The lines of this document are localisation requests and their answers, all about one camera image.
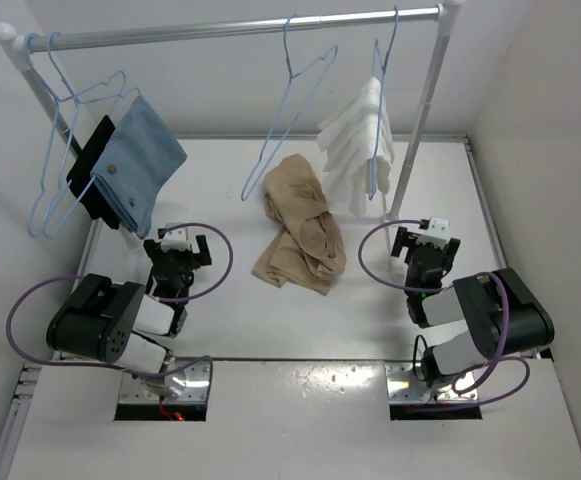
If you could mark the beige t shirt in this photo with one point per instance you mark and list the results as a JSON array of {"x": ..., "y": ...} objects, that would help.
[{"x": 309, "y": 249}]

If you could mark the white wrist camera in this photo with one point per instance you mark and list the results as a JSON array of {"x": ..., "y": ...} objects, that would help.
[
  {"x": 174, "y": 238},
  {"x": 434, "y": 231}
]

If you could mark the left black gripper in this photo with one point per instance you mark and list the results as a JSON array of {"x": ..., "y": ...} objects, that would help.
[{"x": 154, "y": 251}]

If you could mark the light blue wire hanger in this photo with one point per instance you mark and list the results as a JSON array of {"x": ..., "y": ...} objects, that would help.
[{"x": 274, "y": 139}]

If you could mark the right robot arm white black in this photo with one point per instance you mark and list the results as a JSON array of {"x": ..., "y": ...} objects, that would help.
[{"x": 484, "y": 305}]

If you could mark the empty blue hanger left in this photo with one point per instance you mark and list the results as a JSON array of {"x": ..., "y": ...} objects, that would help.
[{"x": 45, "y": 150}]

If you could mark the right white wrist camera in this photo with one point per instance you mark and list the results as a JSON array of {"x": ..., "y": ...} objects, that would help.
[{"x": 434, "y": 231}]

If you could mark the blue hanger holding denim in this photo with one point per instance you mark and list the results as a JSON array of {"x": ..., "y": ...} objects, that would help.
[{"x": 64, "y": 113}]

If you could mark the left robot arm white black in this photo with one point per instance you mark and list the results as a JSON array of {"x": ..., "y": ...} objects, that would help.
[{"x": 118, "y": 323}]

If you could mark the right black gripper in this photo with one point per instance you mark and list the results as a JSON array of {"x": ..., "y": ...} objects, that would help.
[{"x": 405, "y": 239}]

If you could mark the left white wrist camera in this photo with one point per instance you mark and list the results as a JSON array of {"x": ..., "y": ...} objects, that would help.
[{"x": 174, "y": 238}]

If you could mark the metal base plate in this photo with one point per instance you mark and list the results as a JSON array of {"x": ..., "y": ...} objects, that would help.
[
  {"x": 404, "y": 388},
  {"x": 187, "y": 387}
]

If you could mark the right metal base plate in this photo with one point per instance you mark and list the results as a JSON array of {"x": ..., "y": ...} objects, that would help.
[{"x": 404, "y": 388}]

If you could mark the blue hanger with white cloth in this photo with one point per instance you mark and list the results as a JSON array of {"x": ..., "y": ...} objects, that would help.
[{"x": 383, "y": 64}]

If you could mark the metal clothes rack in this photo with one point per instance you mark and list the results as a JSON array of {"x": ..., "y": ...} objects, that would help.
[{"x": 18, "y": 48}]

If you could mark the blue denim cloth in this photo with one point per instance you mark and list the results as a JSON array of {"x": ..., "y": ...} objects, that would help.
[{"x": 139, "y": 158}]

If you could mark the white folded cloth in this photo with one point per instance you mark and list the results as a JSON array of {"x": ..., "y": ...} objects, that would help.
[{"x": 348, "y": 137}]

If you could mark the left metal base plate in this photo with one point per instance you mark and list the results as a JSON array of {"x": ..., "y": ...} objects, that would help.
[{"x": 187, "y": 387}]

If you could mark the black cloth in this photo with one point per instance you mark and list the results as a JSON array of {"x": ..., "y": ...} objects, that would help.
[{"x": 79, "y": 175}]

